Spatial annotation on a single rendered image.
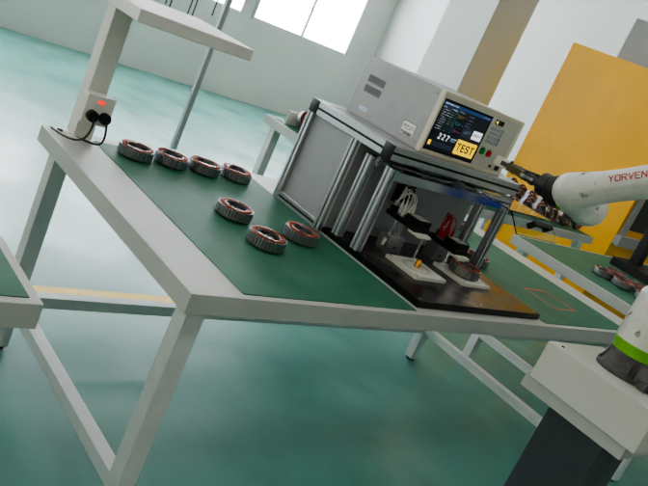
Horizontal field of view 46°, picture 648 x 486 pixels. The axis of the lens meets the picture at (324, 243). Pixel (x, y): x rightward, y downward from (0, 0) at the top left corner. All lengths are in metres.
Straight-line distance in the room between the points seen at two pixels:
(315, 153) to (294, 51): 7.35
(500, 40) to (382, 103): 4.09
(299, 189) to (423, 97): 0.52
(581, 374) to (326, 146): 1.09
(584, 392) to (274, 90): 8.20
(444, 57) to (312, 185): 4.18
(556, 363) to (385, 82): 1.08
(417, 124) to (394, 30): 8.10
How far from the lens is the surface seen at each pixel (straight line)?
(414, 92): 2.51
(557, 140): 6.41
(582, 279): 3.94
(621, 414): 2.04
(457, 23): 6.66
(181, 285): 1.69
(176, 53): 9.12
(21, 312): 1.41
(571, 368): 2.09
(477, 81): 6.59
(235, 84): 9.59
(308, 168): 2.60
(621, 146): 6.14
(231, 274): 1.84
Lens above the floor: 1.38
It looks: 15 degrees down
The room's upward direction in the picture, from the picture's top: 24 degrees clockwise
